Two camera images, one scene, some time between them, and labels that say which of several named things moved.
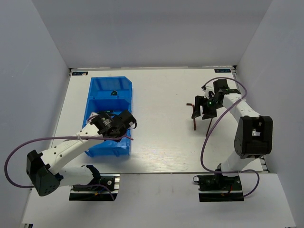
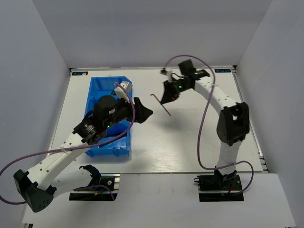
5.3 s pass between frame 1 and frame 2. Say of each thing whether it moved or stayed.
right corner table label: stayed
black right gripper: moved
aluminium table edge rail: stayed
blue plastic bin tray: stayed
